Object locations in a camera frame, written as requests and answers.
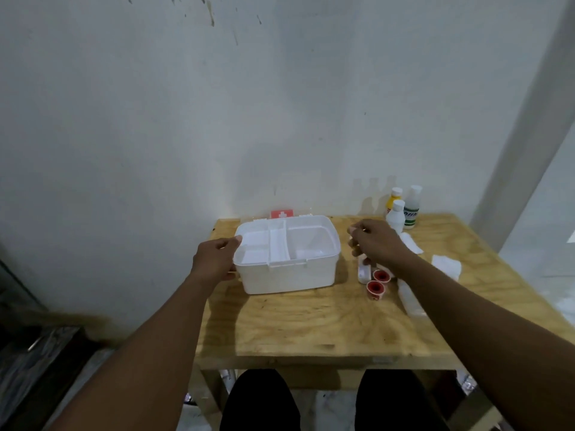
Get person's right hand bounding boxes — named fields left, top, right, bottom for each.
left=346, top=218, right=412, bottom=270

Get person's left hand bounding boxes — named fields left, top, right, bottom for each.
left=190, top=235, right=243, bottom=288

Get person's left forearm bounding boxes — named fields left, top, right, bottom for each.
left=47, top=271, right=225, bottom=431

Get white gauze packet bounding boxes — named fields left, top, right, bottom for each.
left=397, top=278, right=428, bottom=317

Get person's right forearm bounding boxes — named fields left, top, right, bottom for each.
left=391, top=251, right=575, bottom=431

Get white gauze pad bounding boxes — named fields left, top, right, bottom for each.
left=431, top=254, right=462, bottom=282
left=398, top=232, right=425, bottom=256

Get person's black shorts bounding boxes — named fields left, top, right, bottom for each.
left=219, top=369, right=450, bottom=431

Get clear bottle green label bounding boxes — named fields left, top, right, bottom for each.
left=402, top=184, right=423, bottom=230

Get white first aid box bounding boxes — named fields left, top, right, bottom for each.
left=232, top=215, right=341, bottom=296

